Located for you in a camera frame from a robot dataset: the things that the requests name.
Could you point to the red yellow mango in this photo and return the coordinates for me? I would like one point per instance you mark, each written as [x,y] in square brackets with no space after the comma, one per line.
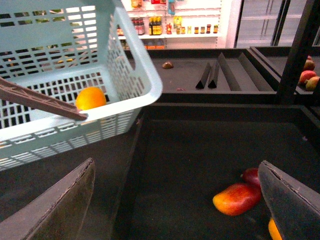
[237,199]

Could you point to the bottles on white shelf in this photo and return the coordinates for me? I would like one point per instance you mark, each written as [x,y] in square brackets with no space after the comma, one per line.
[175,27]

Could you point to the red green mango pile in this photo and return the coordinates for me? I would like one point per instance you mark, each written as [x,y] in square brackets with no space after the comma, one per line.
[309,78]

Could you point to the brown fruit on tray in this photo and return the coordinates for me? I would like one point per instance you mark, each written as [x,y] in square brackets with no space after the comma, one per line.
[167,65]

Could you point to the light blue plastic basket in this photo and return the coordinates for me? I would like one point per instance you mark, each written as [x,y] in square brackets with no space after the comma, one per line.
[58,48]

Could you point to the black shelf post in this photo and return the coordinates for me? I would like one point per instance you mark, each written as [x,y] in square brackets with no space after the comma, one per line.
[302,44]

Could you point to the dark red mango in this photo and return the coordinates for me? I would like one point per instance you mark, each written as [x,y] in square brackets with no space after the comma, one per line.
[250,176]

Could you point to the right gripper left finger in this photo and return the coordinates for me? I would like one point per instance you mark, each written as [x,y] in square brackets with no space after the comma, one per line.
[58,213]

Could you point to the black triangular divider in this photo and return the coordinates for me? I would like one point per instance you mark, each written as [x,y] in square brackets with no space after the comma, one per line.
[213,77]
[204,77]

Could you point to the yellow lemon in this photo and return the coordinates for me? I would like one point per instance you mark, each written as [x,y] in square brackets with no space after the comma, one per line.
[90,98]

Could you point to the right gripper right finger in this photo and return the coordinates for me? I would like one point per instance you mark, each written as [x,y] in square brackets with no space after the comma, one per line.
[294,207]

